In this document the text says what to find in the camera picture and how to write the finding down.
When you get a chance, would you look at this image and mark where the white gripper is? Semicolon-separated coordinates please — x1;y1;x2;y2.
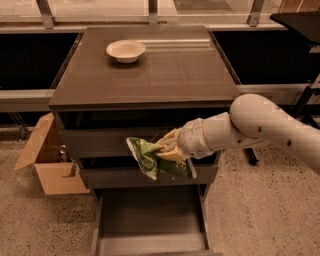
156;118;213;162

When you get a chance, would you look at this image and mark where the green jalapeno chip bag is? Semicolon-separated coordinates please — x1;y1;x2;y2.
126;137;197;180

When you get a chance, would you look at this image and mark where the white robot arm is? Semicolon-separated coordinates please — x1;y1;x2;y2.
158;94;320;173

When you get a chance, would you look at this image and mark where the grey middle drawer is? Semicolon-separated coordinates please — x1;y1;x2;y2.
79;165;218;189

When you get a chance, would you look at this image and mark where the grey open bottom drawer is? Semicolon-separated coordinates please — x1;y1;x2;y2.
90;185;223;256

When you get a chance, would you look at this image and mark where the dark grey drawer cabinet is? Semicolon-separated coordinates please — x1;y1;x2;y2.
48;25;244;256

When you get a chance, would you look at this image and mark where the grey top drawer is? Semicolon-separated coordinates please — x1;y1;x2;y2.
60;127;172;158

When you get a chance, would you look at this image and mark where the black table leg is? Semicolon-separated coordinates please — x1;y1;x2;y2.
244;148;259;166

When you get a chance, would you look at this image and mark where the white paper bowl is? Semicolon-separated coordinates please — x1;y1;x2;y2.
106;40;146;64

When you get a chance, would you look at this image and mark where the metal can in box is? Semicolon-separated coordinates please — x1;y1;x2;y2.
59;145;69;162

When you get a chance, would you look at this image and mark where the open cardboard box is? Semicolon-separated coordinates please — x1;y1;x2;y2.
14;113;90;195

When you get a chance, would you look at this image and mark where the black table top right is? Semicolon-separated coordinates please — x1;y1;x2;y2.
270;11;320;44

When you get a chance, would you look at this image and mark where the metal window rail frame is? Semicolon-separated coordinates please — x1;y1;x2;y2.
0;0;320;33

